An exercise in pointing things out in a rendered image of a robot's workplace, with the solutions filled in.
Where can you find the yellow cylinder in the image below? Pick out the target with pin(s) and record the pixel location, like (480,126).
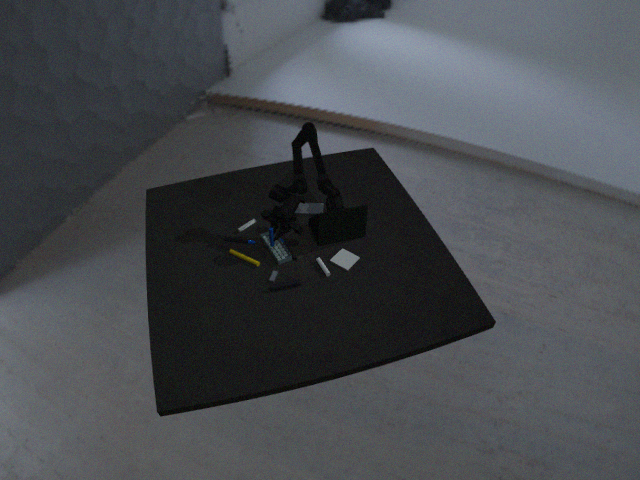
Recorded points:
(245,258)

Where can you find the white cylinder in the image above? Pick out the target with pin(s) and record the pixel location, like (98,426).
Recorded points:
(251,222)
(323,267)

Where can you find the grey letter keyboard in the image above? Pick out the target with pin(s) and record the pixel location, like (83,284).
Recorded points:
(279,252)

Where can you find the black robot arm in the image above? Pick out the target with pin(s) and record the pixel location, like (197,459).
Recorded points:
(334,200)

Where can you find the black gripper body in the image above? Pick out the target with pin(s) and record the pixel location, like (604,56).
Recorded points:
(297,227)

